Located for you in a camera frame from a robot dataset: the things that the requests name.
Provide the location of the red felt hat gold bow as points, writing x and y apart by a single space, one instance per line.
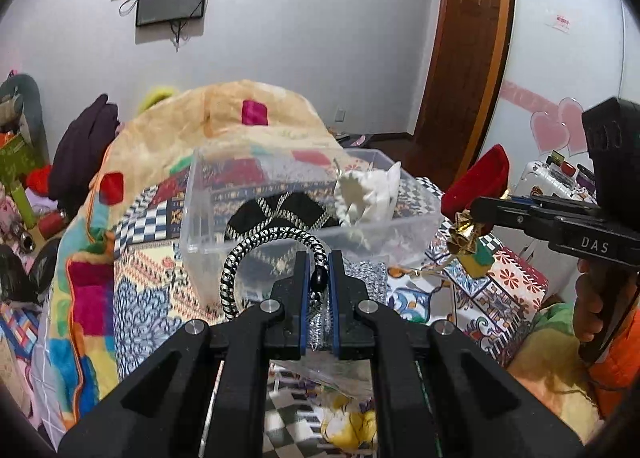
477 178

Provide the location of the clear plastic bag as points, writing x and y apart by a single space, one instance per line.
320 378

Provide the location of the red fluffy cloth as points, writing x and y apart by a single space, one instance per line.
40 179

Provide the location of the pink heart wall stickers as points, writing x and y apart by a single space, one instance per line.
555 126

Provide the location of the white wall socket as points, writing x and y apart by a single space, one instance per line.
340 115

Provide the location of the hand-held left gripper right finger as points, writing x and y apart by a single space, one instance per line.
336 288

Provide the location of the yellow green fluffy toy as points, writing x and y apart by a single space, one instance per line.
154 97

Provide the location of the yellow plush toy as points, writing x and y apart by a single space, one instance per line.
350 428

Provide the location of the grey chair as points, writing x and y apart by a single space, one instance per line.
27 103

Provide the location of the dark purple clothing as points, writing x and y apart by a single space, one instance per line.
85 148

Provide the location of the white suitcase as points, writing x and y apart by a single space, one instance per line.
545 181

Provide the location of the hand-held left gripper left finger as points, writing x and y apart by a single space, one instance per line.
301 288

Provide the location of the brown wooden door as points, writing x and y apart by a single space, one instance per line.
465 53

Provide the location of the silver sequin fabric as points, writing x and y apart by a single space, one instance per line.
320 323

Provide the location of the green cardboard box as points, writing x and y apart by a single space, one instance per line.
12 153

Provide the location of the white ruffled scrunchie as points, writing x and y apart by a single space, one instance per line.
367 198

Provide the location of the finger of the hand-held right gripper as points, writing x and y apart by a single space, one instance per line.
555 202
510 218

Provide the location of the black white braided headband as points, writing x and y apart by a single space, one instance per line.
235 258

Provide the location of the black bag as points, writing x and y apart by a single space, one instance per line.
25 270

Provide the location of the person's right forearm orange sleeve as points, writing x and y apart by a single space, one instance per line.
622 363

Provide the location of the person's right hand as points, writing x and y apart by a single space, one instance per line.
589 303

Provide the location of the clear plastic storage box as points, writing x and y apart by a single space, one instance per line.
215 218

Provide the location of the colourful patchwork plush blanket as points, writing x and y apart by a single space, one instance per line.
165 138

